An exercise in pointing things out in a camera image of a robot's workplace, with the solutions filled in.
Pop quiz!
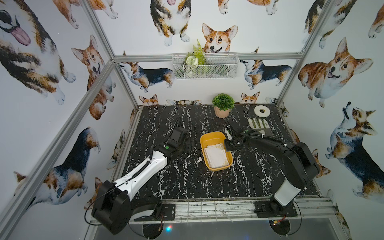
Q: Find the stack of stationery paper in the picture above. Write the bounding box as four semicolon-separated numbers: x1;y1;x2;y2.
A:
204;143;230;169

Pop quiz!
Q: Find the yellow plastic storage box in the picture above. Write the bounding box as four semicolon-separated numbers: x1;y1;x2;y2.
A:
200;132;233;172

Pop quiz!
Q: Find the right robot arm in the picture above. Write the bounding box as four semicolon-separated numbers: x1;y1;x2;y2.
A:
225;125;321;215

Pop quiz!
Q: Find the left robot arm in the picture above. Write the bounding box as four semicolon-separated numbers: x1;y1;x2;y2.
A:
92;127;188;235

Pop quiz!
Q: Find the potted green plant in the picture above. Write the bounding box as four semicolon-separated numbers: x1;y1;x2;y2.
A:
212;93;235;119

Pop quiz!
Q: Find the white tape roll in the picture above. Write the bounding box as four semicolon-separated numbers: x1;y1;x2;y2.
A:
254;105;271;118

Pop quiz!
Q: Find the artificial fern with flower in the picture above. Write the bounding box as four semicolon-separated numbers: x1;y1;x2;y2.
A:
183;40;207;78

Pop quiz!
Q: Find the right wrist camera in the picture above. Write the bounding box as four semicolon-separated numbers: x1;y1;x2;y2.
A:
225;126;233;141

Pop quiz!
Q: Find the white wire wall basket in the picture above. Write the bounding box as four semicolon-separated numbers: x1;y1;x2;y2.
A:
172;55;240;80

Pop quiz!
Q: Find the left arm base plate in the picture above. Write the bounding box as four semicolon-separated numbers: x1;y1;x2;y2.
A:
139;204;176;222

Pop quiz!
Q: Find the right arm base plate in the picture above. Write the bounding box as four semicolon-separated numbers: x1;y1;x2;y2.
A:
254;201;298;218

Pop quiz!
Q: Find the aluminium frame rail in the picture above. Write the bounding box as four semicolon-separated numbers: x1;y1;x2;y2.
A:
114;52;304;63

